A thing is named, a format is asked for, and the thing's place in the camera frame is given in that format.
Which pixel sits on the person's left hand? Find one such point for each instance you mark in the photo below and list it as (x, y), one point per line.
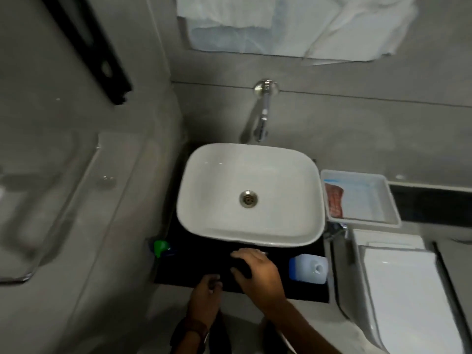
(202, 302)

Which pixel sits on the person's right forearm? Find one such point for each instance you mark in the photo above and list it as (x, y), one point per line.
(302, 328)

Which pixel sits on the white toilet lid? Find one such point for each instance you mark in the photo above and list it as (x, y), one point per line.
(409, 302)

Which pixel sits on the chrome wall faucet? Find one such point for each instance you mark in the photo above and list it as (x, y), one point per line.
(264, 106)

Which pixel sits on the white ceramic sink basin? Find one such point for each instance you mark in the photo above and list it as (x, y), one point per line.
(280, 173)

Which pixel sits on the person's right thumb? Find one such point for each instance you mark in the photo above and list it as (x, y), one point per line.
(241, 272)

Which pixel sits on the metal sink drain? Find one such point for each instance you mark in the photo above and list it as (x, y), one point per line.
(249, 199)

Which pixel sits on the person's left fingers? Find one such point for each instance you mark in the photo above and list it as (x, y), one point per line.
(215, 282)

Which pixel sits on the white bottle with blue cap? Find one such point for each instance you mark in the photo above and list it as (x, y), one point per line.
(308, 268)

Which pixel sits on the person's left forearm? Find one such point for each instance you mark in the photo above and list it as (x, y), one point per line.
(190, 339)

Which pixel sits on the person's right hand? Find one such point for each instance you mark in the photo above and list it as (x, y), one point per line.
(265, 280)

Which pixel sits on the white towel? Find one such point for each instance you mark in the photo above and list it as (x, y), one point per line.
(361, 29)

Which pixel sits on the black wall bracket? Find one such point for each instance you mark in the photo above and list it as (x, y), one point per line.
(92, 51)

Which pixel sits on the clear glass shelf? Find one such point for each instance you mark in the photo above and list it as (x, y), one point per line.
(55, 202)

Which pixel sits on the brown wristband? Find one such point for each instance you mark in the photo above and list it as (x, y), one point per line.
(196, 326)

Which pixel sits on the chrome angle valve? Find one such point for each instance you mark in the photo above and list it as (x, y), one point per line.
(337, 231)

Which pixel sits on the wall mirror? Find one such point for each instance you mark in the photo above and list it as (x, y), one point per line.
(228, 36)

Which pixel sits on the white toilet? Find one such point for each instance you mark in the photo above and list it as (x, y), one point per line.
(405, 291)

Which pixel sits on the brown item in tray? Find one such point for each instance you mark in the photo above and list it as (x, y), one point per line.
(334, 200)

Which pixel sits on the green plastic item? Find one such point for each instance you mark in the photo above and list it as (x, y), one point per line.
(160, 248)

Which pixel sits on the black vanity counter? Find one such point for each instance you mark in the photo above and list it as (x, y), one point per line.
(206, 261)

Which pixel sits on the white plastic tray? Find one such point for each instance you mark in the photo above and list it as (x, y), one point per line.
(372, 195)

